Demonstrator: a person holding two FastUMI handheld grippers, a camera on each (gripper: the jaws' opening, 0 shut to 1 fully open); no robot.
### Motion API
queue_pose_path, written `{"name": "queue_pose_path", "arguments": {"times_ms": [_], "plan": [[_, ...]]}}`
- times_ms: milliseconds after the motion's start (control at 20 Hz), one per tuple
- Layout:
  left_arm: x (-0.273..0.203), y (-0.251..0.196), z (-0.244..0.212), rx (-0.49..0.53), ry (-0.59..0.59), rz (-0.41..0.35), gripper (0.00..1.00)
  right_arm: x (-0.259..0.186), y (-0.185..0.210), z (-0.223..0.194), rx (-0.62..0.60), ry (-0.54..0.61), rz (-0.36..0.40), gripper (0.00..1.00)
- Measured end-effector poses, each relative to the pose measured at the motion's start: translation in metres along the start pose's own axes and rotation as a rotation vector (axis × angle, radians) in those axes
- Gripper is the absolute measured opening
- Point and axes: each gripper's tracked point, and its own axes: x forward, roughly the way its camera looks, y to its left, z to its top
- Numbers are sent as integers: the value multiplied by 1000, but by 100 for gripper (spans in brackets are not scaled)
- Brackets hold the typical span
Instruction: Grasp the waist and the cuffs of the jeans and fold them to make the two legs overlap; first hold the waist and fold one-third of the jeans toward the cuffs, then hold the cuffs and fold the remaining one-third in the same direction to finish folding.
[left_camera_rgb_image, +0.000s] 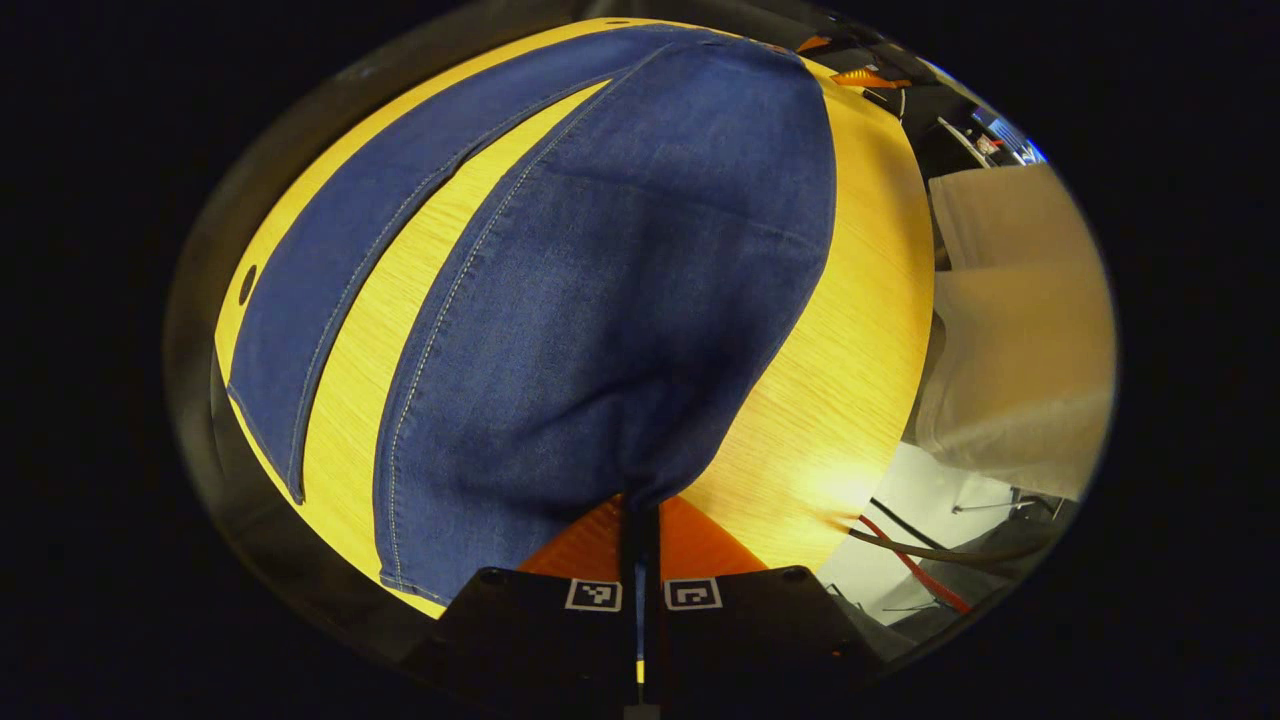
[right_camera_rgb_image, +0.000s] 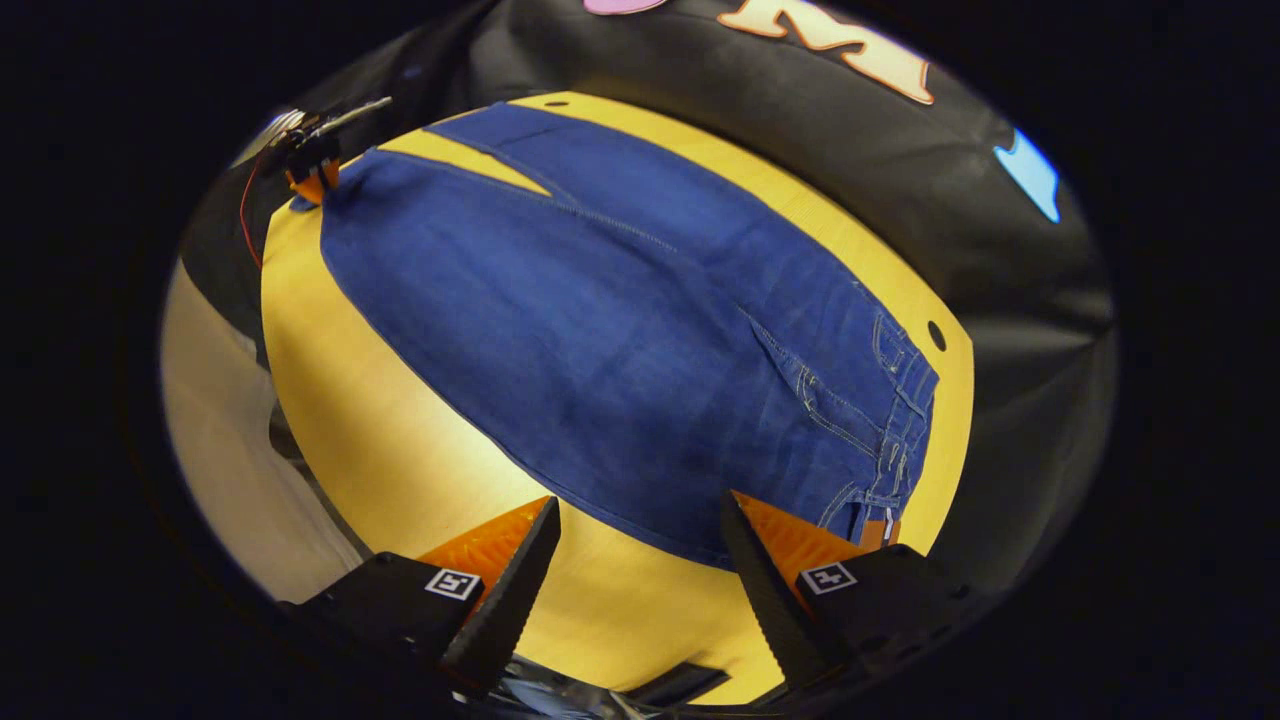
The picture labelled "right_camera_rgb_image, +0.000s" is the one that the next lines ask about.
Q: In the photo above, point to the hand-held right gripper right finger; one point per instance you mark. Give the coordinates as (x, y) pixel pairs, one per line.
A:
(770, 600)

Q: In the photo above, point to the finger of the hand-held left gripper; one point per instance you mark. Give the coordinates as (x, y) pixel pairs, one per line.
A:
(312, 182)

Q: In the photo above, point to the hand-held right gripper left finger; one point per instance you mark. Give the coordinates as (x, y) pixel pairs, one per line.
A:
(505, 600)

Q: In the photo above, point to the blue jeans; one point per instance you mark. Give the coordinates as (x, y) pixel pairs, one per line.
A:
(600, 330)

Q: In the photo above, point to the black backdrop cloth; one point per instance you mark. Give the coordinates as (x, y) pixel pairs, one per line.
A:
(900, 210)

